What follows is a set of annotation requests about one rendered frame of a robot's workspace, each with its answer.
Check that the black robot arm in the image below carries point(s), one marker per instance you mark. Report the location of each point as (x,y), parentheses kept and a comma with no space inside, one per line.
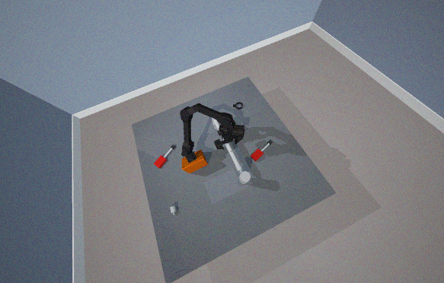
(227,127)

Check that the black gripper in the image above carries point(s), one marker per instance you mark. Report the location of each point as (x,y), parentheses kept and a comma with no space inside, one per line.
(219,143)

